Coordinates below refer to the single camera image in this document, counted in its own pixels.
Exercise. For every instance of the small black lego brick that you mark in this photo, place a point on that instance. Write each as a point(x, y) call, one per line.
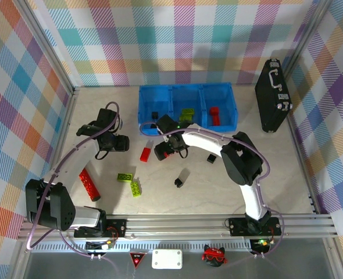
point(211, 158)
point(154, 115)
point(178, 182)

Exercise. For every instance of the blue three-compartment bin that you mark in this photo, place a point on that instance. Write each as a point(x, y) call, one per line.
point(162, 100)

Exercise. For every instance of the tall red lego brick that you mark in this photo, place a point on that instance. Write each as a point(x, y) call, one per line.
point(145, 154)

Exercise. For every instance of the long red perforated beam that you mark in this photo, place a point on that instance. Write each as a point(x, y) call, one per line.
point(89, 184)

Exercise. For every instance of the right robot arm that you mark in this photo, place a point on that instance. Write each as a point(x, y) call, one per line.
point(241, 162)

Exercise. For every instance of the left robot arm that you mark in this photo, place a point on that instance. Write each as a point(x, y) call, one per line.
point(52, 206)

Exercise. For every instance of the black briefcase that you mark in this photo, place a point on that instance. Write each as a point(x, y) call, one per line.
point(271, 101)

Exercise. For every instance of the black controller board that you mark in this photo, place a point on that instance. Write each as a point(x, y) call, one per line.
point(260, 245)
point(97, 246)

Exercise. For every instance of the slotted metal strip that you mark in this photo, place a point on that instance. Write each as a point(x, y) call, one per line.
point(160, 247)

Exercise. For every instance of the red triangle emblem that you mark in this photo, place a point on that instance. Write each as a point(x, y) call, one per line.
point(137, 258)

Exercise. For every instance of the white plastic box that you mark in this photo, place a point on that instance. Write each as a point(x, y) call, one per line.
point(167, 259)

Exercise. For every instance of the black cat toy red glasses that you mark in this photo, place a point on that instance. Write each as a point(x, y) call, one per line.
point(214, 256)

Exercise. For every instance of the aluminium side rail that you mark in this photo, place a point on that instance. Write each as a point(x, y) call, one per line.
point(64, 130)

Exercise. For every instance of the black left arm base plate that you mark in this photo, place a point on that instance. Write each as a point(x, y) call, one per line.
point(116, 228)

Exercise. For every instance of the aluminium frame rail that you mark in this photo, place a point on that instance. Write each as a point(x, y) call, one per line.
point(174, 225)

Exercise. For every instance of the aluminium frame post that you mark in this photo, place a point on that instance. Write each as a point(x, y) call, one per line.
point(305, 39)
point(48, 43)

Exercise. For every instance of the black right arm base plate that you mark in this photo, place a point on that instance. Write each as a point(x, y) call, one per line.
point(237, 226)

